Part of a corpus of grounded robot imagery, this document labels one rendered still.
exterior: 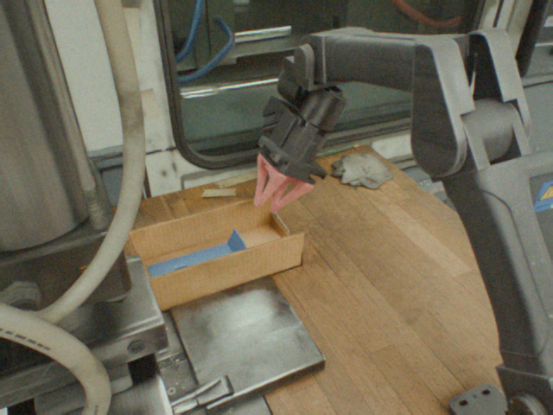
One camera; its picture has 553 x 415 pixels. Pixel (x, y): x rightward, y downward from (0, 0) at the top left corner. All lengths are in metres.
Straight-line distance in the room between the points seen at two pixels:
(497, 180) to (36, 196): 0.39
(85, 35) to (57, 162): 0.66
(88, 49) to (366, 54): 0.51
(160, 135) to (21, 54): 0.72
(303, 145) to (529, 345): 0.38
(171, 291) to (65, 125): 0.49
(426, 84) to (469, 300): 0.40
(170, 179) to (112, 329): 0.68
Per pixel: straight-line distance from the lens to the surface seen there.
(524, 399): 0.54
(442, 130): 0.49
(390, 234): 0.88
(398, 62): 0.55
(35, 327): 0.26
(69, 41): 0.93
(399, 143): 1.22
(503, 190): 0.50
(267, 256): 0.74
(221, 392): 0.55
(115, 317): 0.37
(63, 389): 0.38
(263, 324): 0.69
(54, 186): 0.28
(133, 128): 0.22
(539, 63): 1.51
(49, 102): 0.27
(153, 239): 0.80
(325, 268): 0.80
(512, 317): 0.53
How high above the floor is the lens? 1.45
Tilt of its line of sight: 38 degrees down
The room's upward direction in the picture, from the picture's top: straight up
